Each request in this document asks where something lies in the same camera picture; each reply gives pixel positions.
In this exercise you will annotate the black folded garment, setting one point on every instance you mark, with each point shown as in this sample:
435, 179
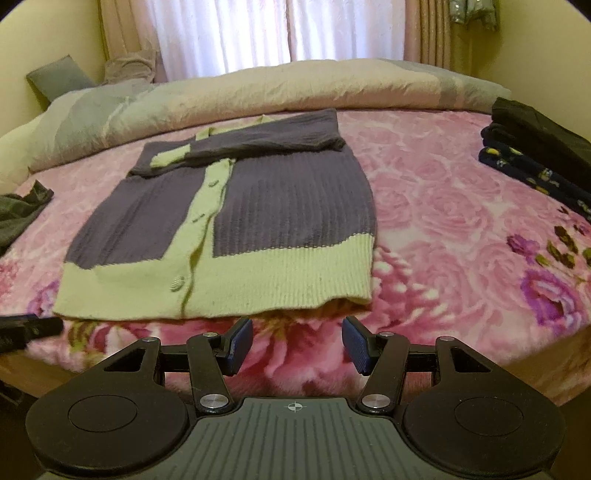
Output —
540, 129

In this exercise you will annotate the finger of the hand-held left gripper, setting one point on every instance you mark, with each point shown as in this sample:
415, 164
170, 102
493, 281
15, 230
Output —
32, 327

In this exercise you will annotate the pink floral blanket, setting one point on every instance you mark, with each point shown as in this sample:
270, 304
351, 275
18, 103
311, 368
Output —
438, 230

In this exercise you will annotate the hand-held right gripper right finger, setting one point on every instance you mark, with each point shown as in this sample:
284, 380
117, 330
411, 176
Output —
356, 344

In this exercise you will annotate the cream padded headboard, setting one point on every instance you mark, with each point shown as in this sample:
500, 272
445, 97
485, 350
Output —
11, 157

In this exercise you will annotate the rolled grey and cream duvet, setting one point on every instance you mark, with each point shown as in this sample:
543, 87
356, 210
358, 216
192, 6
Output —
277, 87

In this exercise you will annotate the green patterned hanging cloth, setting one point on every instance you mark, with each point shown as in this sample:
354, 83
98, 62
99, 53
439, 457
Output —
480, 11

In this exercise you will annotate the purple knit cardigan cream trim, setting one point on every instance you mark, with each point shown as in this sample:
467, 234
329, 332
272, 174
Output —
286, 207

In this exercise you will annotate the navy folded garment yellow print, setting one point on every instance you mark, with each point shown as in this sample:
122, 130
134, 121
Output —
512, 166

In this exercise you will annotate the sheer white curtain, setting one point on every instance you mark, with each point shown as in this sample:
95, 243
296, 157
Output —
231, 32

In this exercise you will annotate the pink drape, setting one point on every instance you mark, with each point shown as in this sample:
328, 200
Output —
434, 32
124, 27

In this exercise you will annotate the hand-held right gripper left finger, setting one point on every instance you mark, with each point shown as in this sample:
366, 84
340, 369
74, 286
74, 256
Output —
241, 344

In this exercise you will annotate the grey knit garment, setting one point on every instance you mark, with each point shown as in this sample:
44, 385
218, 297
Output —
18, 212

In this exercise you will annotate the grey pillow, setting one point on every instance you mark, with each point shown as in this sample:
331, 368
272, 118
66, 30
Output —
60, 76

